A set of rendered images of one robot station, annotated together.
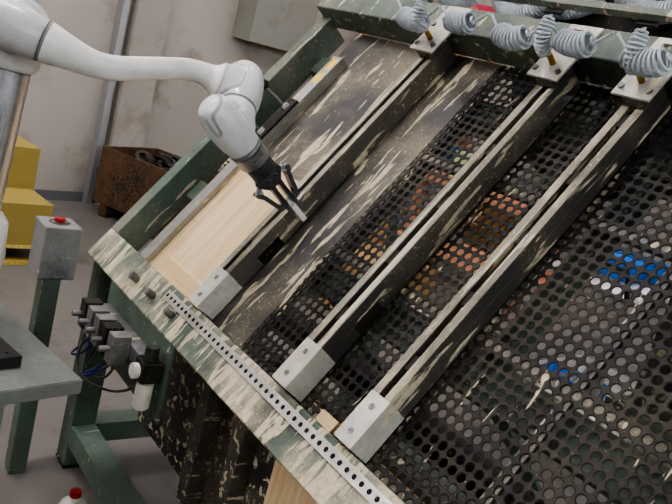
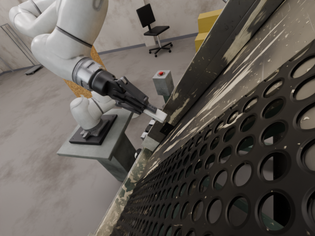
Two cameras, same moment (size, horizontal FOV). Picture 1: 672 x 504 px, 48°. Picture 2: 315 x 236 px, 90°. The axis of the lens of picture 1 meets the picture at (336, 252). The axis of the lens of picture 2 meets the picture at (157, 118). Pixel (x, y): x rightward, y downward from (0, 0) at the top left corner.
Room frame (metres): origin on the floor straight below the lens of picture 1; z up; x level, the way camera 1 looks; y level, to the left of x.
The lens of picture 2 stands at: (2.00, -0.23, 1.56)
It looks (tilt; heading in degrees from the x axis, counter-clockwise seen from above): 42 degrees down; 79
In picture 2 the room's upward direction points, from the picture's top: 21 degrees counter-clockwise
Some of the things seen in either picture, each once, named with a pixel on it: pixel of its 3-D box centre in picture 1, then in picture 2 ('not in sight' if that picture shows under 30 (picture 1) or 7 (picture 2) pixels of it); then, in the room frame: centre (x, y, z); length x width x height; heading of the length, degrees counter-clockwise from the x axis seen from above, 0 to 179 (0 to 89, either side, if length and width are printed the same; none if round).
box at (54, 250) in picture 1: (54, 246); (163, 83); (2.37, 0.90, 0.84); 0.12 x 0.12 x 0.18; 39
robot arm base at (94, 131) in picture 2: not in sight; (92, 127); (1.68, 0.86, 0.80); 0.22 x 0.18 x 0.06; 47
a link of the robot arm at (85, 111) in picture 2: not in sight; (85, 111); (1.71, 0.88, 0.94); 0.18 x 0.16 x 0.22; 16
